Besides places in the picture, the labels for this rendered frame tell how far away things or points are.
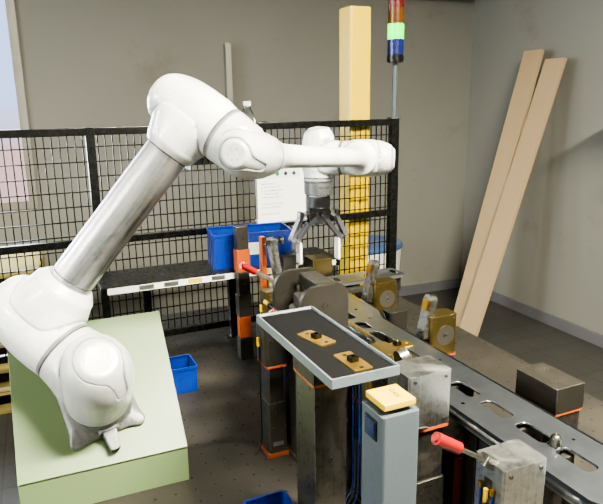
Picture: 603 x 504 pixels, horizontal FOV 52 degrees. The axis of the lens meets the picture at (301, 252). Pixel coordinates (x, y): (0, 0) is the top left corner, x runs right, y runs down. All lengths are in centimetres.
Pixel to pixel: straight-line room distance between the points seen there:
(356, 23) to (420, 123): 258
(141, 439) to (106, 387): 26
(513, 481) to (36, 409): 110
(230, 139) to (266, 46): 328
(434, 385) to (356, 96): 164
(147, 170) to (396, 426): 78
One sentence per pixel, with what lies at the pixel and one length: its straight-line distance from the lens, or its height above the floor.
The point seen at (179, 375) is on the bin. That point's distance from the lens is 207.
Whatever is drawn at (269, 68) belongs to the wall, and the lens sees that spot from 457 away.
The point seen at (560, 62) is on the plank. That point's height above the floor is 185.
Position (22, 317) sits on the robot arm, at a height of 117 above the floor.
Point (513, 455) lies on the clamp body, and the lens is 110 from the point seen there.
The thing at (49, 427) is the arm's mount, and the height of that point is 88.
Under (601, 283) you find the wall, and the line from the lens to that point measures 453.
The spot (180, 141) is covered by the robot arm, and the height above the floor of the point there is 154.
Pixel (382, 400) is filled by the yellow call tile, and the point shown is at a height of 116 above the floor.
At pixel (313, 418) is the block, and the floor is 102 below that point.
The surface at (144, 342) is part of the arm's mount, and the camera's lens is 171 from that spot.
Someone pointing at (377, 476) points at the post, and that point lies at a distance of 106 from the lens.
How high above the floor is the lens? 162
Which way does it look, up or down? 14 degrees down
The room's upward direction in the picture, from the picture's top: 1 degrees counter-clockwise
